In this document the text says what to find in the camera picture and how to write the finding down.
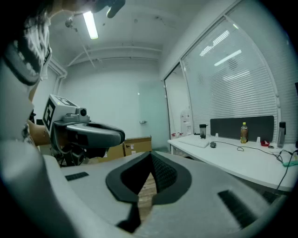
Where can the yellow capped tea bottle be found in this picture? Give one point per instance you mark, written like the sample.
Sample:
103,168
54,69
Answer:
244,134

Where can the dark grey desk divider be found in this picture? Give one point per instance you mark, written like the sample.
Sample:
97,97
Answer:
232,126

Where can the frosted glass door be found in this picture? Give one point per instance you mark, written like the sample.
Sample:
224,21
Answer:
152,109

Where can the white window blinds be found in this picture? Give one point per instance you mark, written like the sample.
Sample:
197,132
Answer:
232,81

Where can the white keyboard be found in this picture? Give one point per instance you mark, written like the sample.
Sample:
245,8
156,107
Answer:
194,141

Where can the small red white container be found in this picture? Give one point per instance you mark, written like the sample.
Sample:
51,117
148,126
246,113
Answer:
173,134
179,134

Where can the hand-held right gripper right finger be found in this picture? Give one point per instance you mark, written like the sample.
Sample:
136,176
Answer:
205,186

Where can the long ceiling light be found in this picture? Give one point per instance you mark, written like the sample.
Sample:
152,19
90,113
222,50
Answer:
90,24

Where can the small red plastic item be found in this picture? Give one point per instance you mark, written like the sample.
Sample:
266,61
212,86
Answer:
265,143

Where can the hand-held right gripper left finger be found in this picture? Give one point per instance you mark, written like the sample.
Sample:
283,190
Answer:
93,186

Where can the person's patterned white shirt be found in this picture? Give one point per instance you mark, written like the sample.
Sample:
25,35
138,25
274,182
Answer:
14,104

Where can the black head-mounted camera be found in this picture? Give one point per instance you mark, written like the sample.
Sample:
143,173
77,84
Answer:
111,7

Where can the black computer monitor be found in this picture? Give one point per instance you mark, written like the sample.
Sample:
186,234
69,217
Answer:
296,88

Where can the white water dispenser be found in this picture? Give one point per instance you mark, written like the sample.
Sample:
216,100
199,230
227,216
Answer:
186,122

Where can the black lidded tumbler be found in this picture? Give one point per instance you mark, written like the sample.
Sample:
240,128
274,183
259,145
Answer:
203,131

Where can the grey computer mouse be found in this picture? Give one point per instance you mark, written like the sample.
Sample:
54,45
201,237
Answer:
213,144

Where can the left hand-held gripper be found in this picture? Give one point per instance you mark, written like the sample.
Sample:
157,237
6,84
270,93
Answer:
58,114

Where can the grey water bottle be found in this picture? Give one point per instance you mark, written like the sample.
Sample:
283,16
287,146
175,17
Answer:
281,136

